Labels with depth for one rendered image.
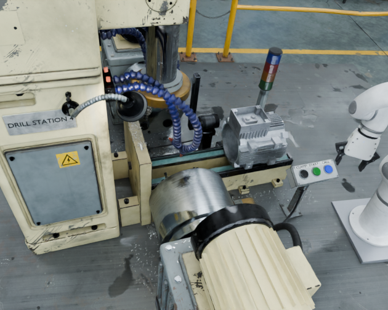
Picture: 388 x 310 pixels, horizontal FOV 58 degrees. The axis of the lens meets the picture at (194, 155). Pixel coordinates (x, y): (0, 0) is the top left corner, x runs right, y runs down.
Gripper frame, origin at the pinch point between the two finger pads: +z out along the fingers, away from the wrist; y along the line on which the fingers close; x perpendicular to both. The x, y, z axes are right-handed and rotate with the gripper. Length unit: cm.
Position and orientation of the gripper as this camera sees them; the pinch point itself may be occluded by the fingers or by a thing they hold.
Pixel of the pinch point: (348, 164)
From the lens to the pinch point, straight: 149.3
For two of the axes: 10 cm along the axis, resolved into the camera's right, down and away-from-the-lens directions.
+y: 9.6, 2.8, -0.6
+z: -1.9, 7.8, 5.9
